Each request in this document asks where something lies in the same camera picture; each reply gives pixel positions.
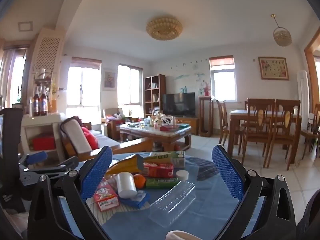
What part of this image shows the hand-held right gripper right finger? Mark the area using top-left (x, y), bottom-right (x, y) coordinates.
top-left (212, 144), bottom-right (297, 240)

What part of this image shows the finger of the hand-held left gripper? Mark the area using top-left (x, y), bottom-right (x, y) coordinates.
top-left (19, 151), bottom-right (48, 171)
top-left (20, 156), bottom-right (80, 187)

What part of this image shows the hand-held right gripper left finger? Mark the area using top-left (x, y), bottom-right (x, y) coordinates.
top-left (27, 145), bottom-right (113, 240)

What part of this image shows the blue tissue packet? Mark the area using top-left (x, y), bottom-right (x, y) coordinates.
top-left (120, 190), bottom-right (151, 209)

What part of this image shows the person's right hand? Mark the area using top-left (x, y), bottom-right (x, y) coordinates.
top-left (166, 230), bottom-right (199, 240)

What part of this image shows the red white snack box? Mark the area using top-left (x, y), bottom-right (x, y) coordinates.
top-left (94, 177), bottom-right (119, 212)

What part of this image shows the white plastic cup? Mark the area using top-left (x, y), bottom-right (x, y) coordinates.
top-left (117, 172), bottom-right (137, 198)

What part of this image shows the white sofa cushion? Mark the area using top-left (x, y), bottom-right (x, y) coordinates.
top-left (63, 117), bottom-right (93, 153)

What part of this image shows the yellow snack bag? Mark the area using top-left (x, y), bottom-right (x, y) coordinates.
top-left (106, 154), bottom-right (144, 177)

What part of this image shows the red cushion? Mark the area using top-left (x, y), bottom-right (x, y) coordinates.
top-left (81, 126), bottom-right (99, 151)

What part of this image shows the white cabinet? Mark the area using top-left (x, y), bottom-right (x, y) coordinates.
top-left (21, 112), bottom-right (67, 158)

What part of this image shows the wooden sofa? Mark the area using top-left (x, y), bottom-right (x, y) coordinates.
top-left (59, 116), bottom-right (153, 162)

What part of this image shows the dark glass bottle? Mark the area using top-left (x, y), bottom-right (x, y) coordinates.
top-left (40, 86), bottom-right (49, 116)
top-left (33, 86), bottom-right (41, 117)

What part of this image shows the orange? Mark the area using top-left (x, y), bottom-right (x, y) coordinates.
top-left (133, 174), bottom-right (146, 189)

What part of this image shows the blue patterned tablecloth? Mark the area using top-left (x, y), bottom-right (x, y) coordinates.
top-left (59, 152), bottom-right (266, 240)

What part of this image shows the wooden dining table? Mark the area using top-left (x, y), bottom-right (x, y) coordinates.
top-left (228, 109), bottom-right (303, 157)

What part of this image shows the clear plastic tray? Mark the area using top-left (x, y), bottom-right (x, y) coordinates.
top-left (149, 181), bottom-right (196, 228)

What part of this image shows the wooden armchair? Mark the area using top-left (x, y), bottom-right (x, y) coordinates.
top-left (101, 108), bottom-right (126, 141)

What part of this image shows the wooden television stand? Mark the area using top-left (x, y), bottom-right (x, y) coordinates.
top-left (175, 116), bottom-right (199, 136)

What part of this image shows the green gum packet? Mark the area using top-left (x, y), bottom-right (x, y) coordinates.
top-left (145, 177), bottom-right (179, 189)

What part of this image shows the green and white carton box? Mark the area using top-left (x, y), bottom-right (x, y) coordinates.
top-left (142, 151), bottom-right (186, 168)

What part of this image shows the wooden coffee table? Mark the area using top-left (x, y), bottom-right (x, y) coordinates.
top-left (119, 123), bottom-right (193, 152)

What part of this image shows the tall wooden stand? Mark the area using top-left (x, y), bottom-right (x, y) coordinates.
top-left (198, 96), bottom-right (214, 138)

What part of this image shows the pile of small household items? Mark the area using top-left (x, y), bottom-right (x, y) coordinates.
top-left (125, 113), bottom-right (190, 132)

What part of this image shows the black television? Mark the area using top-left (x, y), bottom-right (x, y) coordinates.
top-left (162, 92), bottom-right (196, 118)

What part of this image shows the small framed picture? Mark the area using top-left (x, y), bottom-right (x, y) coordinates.
top-left (103, 68), bottom-right (117, 91)

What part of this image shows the square ceiling vent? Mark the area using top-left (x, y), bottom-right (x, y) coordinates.
top-left (18, 21), bottom-right (33, 32)

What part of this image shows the wooden bookshelf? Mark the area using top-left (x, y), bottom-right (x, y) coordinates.
top-left (144, 74), bottom-right (167, 117)

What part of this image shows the white standing air conditioner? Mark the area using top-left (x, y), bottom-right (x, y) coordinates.
top-left (297, 70), bottom-right (311, 116)

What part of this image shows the large framed picture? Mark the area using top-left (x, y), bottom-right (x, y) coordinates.
top-left (258, 56), bottom-right (290, 81)

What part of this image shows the gold pendant lamp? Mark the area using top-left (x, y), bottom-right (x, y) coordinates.
top-left (270, 14), bottom-right (293, 47)

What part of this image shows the gold ceiling lamp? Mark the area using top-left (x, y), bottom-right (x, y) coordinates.
top-left (146, 16), bottom-right (183, 41)

